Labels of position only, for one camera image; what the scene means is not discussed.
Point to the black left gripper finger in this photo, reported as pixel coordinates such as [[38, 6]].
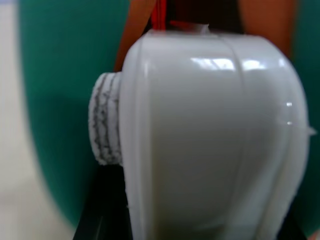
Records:
[[105, 205]]

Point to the white plastic bottle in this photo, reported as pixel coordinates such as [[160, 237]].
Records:
[[205, 140]]

